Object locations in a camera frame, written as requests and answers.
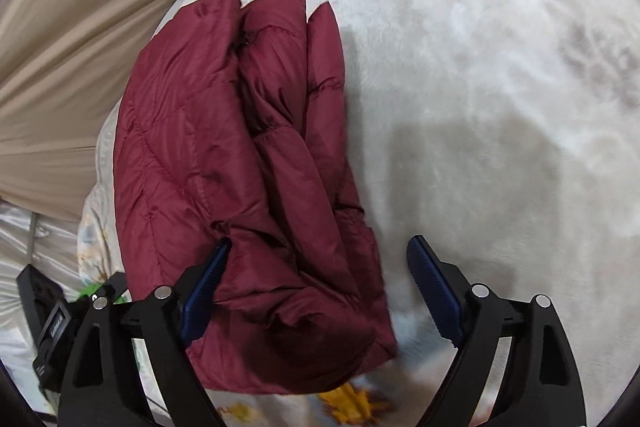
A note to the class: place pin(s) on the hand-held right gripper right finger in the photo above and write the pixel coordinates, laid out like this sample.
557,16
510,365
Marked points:
435,292

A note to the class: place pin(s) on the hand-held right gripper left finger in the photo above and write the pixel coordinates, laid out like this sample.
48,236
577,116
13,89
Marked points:
202,297

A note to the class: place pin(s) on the maroon puffer jacket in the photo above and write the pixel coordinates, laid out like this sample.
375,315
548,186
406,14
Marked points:
200,157

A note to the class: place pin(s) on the silver satin cloth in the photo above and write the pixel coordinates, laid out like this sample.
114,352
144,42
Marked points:
20,247

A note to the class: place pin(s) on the grey floral plush blanket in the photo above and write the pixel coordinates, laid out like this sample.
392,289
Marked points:
475,57

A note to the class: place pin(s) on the beige curtain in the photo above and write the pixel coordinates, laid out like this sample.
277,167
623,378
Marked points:
75,57

